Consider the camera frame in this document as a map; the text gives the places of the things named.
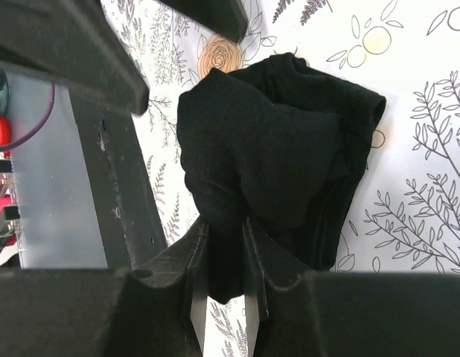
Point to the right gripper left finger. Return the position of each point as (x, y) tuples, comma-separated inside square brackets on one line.
[(169, 298)]

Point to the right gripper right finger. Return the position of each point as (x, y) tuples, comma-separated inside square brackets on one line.
[(278, 317)]

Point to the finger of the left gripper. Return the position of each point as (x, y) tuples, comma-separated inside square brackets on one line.
[(70, 43), (225, 17)]

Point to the black boxer underwear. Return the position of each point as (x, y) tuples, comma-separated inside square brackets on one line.
[(283, 143)]

